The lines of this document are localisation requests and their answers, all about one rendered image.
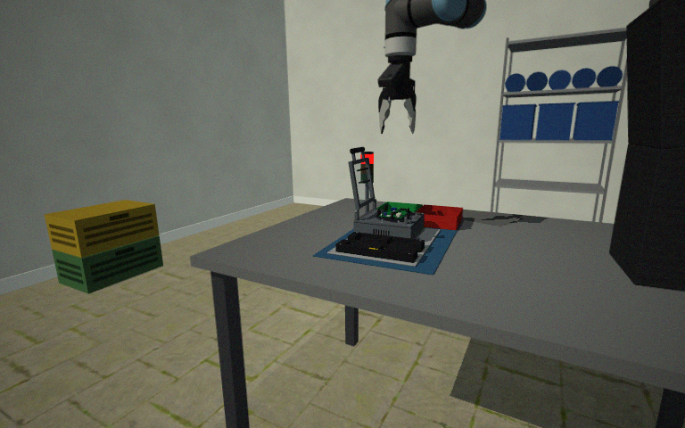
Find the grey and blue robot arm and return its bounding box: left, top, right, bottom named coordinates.
left=377, top=0, right=487, bottom=87

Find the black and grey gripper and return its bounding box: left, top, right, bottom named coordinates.
left=378, top=55, right=417, bottom=134

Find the green circuit board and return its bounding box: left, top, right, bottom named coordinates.
left=379, top=207, right=407, bottom=218

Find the red bin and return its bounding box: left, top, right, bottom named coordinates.
left=417, top=205, right=463, bottom=230

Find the green bin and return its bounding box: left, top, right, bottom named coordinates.
left=377, top=202, right=423, bottom=212

